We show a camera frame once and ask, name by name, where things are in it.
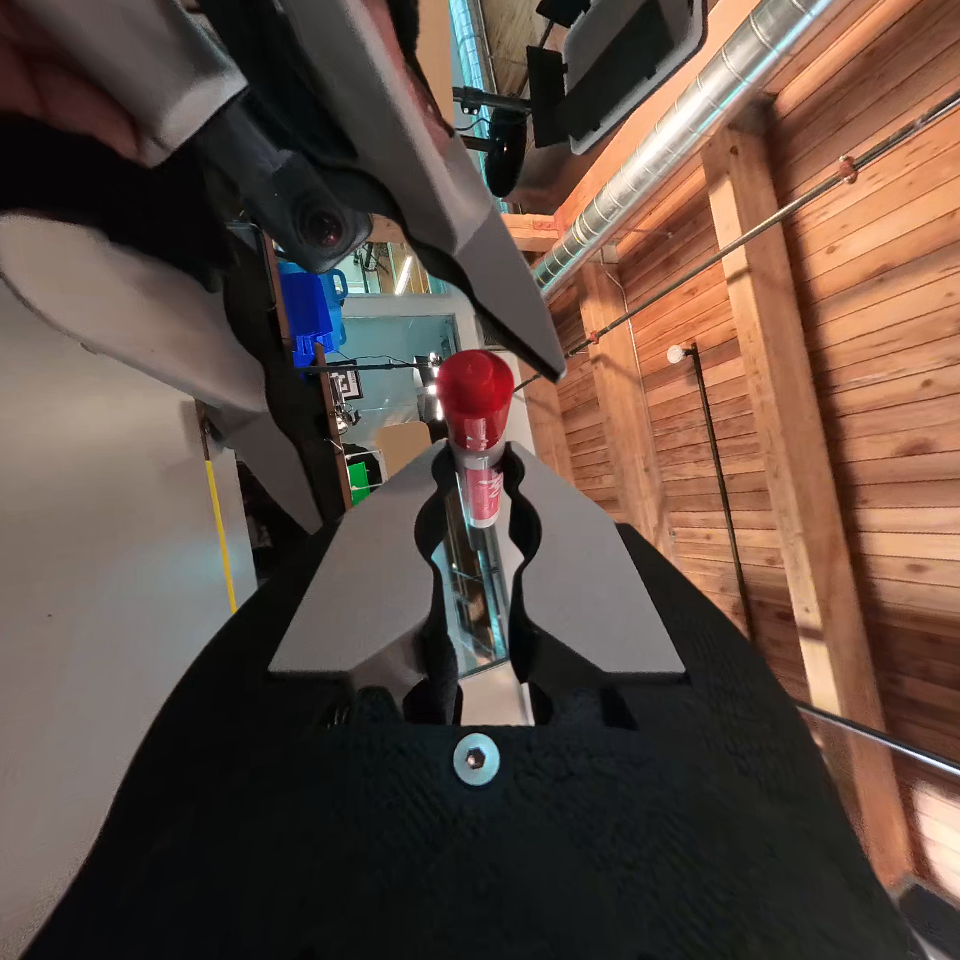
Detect blue plastic containers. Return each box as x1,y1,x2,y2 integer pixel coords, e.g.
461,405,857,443
277,258,350,369

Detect metal sprinkler pipe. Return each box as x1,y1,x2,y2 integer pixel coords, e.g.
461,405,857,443
517,97,960,391

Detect red capped tube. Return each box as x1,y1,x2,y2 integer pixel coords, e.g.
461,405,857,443
436,348,516,530

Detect studio light on stand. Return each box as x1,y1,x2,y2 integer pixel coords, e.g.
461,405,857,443
412,352,444,421

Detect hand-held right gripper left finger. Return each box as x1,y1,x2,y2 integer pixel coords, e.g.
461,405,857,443
268,439,459,691

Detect silver air duct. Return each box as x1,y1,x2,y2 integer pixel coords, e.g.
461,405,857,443
528,0,834,301

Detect wooden ceiling beam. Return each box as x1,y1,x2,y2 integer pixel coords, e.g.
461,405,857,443
701,97,912,886

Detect black rod with white knob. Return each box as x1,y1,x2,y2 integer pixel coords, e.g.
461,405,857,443
666,343,755,639

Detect person's left hand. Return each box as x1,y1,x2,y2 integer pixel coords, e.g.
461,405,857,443
0,0,145,164

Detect yellow tape strip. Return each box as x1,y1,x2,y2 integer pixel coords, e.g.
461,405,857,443
204,459,240,615

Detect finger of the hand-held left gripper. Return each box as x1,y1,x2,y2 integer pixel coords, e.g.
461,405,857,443
0,213,325,537
277,0,569,384

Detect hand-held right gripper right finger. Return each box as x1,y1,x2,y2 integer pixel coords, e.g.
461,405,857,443
506,441,685,684

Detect black overhead light panel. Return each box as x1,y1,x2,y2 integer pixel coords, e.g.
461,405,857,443
525,0,710,156

